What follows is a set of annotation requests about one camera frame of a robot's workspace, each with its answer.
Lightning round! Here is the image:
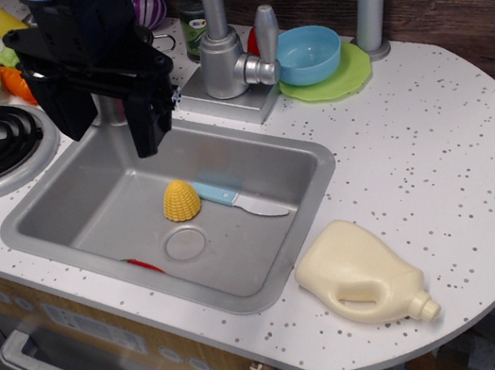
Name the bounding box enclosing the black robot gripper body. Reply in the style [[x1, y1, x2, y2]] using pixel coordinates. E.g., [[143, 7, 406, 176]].
[[2, 0, 173, 99]]

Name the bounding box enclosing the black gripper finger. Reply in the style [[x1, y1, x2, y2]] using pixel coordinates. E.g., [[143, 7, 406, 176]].
[[123, 79, 178, 159], [22, 69, 97, 142]]

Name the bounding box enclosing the steel cooking pot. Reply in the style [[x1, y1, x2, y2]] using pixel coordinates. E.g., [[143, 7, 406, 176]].
[[92, 25, 177, 127]]

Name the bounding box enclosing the purple striped toy onion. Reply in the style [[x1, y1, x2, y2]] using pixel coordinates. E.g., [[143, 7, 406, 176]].
[[131, 0, 167, 29]]

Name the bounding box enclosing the orange toy carrot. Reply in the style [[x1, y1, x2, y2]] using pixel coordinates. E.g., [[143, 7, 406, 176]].
[[0, 65, 38, 106]]

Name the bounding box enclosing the silver toy faucet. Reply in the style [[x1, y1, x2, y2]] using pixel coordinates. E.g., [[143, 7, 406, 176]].
[[180, 0, 282, 125]]

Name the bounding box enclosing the yellow toy pepper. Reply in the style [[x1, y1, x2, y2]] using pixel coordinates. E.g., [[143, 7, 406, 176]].
[[0, 0, 30, 40]]

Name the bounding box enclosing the yellow toy corn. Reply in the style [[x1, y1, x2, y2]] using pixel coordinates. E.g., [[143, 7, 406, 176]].
[[163, 179, 201, 223]]

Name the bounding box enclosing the green toy can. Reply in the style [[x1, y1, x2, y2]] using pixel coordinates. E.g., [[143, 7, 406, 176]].
[[177, 0, 207, 62]]

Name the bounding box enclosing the red toy tomato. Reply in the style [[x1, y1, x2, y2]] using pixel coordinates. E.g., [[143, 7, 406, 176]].
[[247, 27, 260, 56]]

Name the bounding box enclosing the grey sink basin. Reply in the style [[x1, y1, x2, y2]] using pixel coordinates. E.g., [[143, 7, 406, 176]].
[[0, 121, 335, 314]]

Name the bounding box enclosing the red toy chili pepper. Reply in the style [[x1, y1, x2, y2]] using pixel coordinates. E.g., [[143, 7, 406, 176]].
[[121, 258, 166, 274]]

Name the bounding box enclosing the blue plastic bowl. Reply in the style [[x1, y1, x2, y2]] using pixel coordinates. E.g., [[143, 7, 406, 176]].
[[277, 25, 342, 87]]

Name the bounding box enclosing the green plastic plate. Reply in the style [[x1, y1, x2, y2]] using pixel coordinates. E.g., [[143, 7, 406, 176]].
[[280, 42, 372, 103]]

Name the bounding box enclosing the cream toy detergent bottle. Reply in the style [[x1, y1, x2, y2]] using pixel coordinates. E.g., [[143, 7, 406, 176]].
[[295, 220, 441, 324]]

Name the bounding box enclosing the blue handled toy knife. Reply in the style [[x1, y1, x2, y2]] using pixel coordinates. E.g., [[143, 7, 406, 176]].
[[191, 182, 290, 217]]

